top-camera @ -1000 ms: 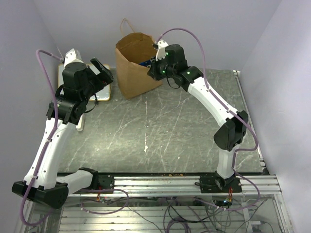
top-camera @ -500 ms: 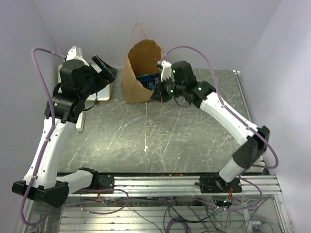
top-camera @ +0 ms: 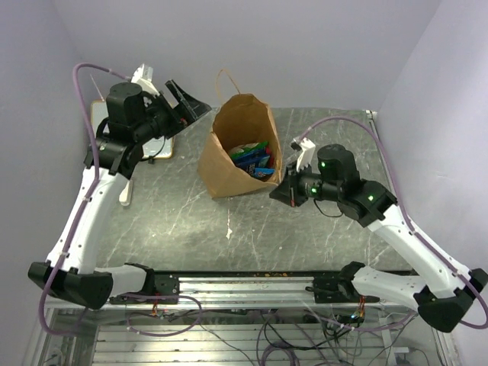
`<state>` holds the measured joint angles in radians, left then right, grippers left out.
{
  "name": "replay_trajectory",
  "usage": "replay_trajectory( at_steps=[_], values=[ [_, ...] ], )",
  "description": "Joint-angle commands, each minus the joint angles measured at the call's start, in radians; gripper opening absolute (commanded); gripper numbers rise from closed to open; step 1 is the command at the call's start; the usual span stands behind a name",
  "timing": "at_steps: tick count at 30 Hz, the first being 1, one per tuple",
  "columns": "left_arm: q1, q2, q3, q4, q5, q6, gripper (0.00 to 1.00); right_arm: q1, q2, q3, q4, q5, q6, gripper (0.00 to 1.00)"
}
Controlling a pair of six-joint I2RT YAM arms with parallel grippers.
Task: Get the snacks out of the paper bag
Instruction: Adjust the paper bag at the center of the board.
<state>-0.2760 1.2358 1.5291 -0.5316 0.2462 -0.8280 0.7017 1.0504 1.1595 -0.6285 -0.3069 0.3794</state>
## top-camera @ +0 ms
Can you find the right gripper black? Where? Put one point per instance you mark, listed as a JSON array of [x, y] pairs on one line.
[[288, 192]]

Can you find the green snack bar packet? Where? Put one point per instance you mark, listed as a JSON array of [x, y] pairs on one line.
[[243, 149]]

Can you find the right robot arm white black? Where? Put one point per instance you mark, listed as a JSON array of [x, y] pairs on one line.
[[441, 291]]

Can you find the white marker pen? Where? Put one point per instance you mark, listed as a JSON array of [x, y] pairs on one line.
[[125, 197]]

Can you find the brown paper bag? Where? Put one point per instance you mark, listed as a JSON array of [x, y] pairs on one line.
[[240, 120]]

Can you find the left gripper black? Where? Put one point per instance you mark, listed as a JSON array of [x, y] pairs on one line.
[[180, 117]]

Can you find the aluminium mounting rail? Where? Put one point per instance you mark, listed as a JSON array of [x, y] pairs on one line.
[[244, 289]]

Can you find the blue cookie snack pack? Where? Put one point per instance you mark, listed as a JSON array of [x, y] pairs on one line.
[[257, 166]]

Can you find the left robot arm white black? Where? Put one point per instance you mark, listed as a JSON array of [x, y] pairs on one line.
[[137, 113]]

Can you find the red snack packet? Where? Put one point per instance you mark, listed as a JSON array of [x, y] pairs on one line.
[[271, 158]]

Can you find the small whiteboard wooden frame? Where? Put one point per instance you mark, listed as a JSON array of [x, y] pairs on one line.
[[158, 148]]

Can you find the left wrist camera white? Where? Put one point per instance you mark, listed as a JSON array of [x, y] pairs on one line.
[[143, 76]]

